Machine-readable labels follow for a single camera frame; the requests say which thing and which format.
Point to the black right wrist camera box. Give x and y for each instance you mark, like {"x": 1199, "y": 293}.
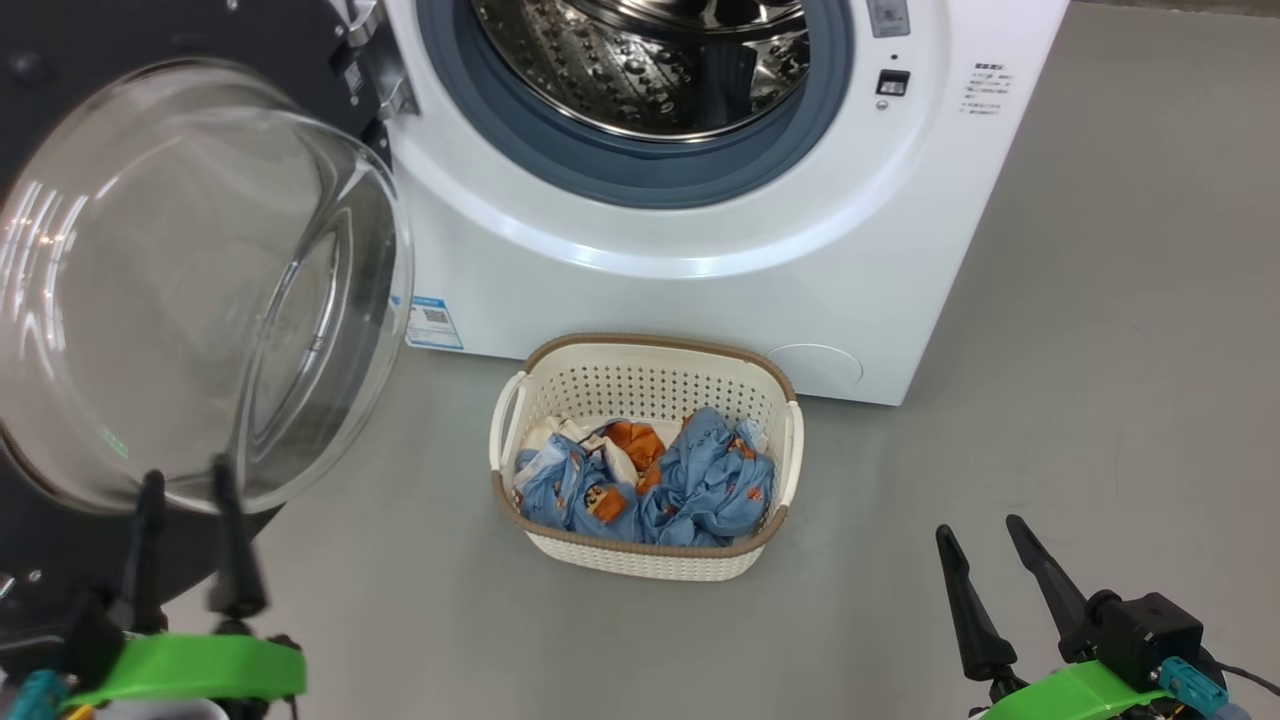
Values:
{"x": 1150, "y": 630}

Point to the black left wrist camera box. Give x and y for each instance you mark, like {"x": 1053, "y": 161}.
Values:
{"x": 95, "y": 640}

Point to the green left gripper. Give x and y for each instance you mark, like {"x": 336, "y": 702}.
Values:
{"x": 200, "y": 665}

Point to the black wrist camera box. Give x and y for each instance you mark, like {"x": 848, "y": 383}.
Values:
{"x": 95, "y": 640}
{"x": 1150, "y": 630}

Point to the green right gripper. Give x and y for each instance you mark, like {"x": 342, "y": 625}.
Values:
{"x": 1080, "y": 690}

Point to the blue and white energy label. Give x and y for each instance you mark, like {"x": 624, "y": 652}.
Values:
{"x": 435, "y": 325}

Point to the white front-load washing machine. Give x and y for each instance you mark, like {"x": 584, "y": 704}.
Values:
{"x": 700, "y": 290}

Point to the grey rubber door gasket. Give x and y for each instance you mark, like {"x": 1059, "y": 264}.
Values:
{"x": 640, "y": 170}

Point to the cream perforated laundry basket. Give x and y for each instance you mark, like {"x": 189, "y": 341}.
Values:
{"x": 650, "y": 385}

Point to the black metal door hinge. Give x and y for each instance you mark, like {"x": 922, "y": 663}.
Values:
{"x": 385, "y": 75}

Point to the blue garment with orange bears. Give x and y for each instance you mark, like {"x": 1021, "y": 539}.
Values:
{"x": 565, "y": 490}
{"x": 710, "y": 480}

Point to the black washer door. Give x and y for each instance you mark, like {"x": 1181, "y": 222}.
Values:
{"x": 180, "y": 300}

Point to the stainless steel washing machine drum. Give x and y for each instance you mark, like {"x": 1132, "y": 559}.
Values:
{"x": 640, "y": 80}

